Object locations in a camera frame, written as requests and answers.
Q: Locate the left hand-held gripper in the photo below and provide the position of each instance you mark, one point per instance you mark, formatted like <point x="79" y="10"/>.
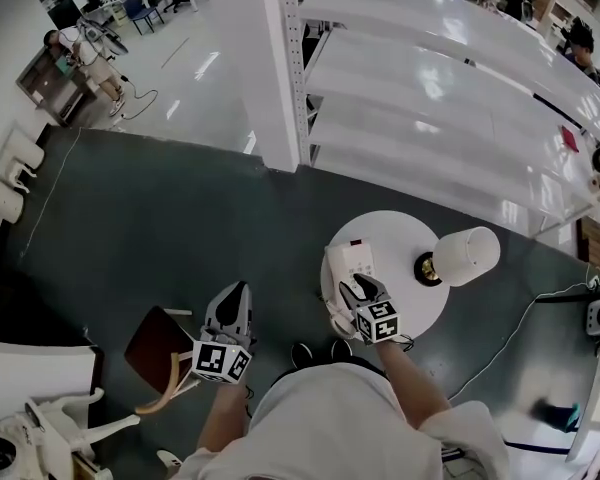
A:
<point x="215" y="360"/>

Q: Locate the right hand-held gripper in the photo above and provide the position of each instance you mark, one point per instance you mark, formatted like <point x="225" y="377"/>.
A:
<point x="380" y="320"/>

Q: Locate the white telephone base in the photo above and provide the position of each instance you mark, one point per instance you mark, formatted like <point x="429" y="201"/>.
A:
<point x="361" y="260"/>

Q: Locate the person's right forearm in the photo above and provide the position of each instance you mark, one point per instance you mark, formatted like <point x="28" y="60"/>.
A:
<point x="412" y="383"/>

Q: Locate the person's left forearm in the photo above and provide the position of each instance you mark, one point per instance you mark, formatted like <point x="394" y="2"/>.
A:
<point x="222" y="418"/>

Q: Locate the round white side table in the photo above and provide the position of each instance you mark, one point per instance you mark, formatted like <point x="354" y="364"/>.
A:
<point x="405" y="308"/>

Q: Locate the person's black shoe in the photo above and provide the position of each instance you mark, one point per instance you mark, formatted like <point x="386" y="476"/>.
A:
<point x="341" y="350"/>
<point x="301" y="355"/>

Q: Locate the brown wooden chair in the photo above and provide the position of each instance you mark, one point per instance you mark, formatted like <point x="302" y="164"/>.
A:
<point x="155" y="348"/>

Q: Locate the white shade table lamp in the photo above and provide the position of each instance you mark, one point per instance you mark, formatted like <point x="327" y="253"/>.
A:
<point x="467" y="255"/>

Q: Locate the dark green carpet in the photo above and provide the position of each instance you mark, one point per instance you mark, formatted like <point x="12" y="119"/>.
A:
<point x="155" y="228"/>

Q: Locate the person's white shirt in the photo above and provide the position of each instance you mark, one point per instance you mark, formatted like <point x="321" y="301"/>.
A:
<point x="330" y="428"/>

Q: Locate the white metal shelving unit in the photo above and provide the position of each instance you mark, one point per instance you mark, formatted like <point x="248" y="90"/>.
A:
<point x="430" y="118"/>

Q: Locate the white carved chair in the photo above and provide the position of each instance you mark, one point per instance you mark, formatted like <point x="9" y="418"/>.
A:
<point x="75" y="420"/>

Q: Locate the small white grey device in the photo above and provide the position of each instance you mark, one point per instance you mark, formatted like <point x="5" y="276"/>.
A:
<point x="595" y="318"/>

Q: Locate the white cylindrical stool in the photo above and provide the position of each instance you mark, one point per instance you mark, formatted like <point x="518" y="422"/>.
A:
<point x="27" y="153"/>
<point x="2" y="200"/>

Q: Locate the red flat item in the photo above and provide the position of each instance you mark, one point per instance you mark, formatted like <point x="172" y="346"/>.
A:
<point x="570" y="139"/>

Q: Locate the brown wooden cabinet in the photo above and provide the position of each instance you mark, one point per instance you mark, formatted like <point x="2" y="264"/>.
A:
<point x="55" y="90"/>

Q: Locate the standing floor fan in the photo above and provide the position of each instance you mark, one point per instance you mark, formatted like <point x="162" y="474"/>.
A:
<point x="102" y="35"/>

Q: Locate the blue office chair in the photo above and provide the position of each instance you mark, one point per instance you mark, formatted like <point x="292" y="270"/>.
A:
<point x="142" y="13"/>

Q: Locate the white round camera device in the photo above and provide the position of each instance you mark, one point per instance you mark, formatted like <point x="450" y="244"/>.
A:
<point x="0" y="450"/>

